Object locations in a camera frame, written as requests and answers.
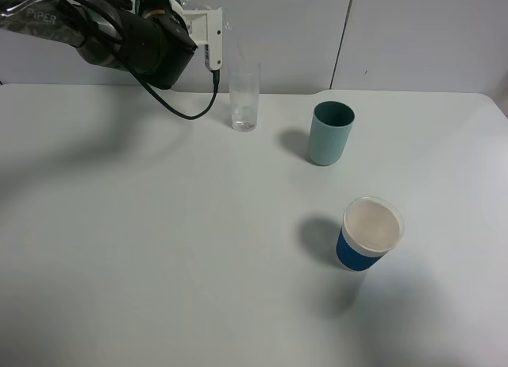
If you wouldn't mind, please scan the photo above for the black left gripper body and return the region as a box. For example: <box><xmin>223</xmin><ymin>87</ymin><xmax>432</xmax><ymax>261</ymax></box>
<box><xmin>120</xmin><ymin>0</ymin><xmax>197</xmax><ymax>90</ymax></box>

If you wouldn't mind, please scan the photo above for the clear plastic water bottle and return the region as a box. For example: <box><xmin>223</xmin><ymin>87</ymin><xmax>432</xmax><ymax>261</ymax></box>
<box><xmin>179</xmin><ymin>0</ymin><xmax>244</xmax><ymax>69</ymax></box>

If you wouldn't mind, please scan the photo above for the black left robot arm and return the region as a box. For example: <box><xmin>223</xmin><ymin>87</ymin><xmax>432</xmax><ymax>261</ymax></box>
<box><xmin>1</xmin><ymin>0</ymin><xmax>198</xmax><ymax>90</ymax></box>

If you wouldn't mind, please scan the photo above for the light green cup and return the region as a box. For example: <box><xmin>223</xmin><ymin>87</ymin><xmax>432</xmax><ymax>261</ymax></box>
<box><xmin>308</xmin><ymin>101</ymin><xmax>356</xmax><ymax>166</ymax></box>

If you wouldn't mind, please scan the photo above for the blue white paper cup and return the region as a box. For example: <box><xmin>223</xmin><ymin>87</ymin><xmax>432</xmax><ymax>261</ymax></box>
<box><xmin>336</xmin><ymin>196</ymin><xmax>405</xmax><ymax>272</ymax></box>

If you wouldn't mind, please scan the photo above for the tall clear glass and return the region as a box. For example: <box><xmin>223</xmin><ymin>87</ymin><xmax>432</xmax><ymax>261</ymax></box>
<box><xmin>229</xmin><ymin>60</ymin><xmax>260</xmax><ymax>132</ymax></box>

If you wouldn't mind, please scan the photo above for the black braided camera cable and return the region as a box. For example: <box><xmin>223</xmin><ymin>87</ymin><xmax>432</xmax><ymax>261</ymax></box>
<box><xmin>59</xmin><ymin>0</ymin><xmax>220</xmax><ymax>121</ymax></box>

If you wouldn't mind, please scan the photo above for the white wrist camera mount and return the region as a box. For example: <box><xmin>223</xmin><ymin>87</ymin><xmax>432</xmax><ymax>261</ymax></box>
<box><xmin>183</xmin><ymin>9</ymin><xmax>224</xmax><ymax>71</ymax></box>

